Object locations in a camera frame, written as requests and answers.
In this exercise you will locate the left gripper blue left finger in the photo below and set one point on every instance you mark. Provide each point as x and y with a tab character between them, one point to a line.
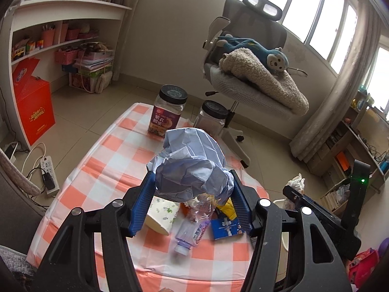
140	206

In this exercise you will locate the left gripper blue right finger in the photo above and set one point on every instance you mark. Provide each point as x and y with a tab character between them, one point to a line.
241	204

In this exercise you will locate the yellow snack wrapper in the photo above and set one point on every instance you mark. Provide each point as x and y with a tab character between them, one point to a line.
228	210

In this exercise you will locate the blue biscuit box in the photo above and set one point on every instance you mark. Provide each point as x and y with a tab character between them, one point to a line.
223	228

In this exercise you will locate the white tissue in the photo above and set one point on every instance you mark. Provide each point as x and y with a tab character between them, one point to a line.
297	183

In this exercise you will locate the white trash bin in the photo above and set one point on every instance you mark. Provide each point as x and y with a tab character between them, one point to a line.
282	266

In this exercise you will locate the crushed clear plastic bottle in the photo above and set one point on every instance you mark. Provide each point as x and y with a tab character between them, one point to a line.
195	222

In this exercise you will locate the beige lace curtain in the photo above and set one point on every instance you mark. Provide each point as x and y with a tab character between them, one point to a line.
361	54

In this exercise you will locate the nut jar purple label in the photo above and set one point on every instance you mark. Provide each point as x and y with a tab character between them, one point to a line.
168	107

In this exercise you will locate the wooden desk shelf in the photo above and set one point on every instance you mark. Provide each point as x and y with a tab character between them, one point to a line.
362	135

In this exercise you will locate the clear jar black lid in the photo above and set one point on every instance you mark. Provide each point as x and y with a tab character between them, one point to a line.
211	118

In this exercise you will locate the white power strip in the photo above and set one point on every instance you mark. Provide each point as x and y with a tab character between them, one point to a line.
48	176

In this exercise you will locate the beige fleece blanket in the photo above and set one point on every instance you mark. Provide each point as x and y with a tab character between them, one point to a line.
243	64

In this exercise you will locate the blue monkey plush toy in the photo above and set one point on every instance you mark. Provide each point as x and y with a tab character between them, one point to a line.
272	59

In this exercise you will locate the red gift box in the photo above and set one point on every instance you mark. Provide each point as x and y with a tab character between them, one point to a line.
34	101

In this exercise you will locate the white bookshelf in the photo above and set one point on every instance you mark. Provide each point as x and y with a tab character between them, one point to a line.
37	14

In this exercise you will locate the grey office chair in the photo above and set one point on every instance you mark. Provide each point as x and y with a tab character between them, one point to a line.
258	20

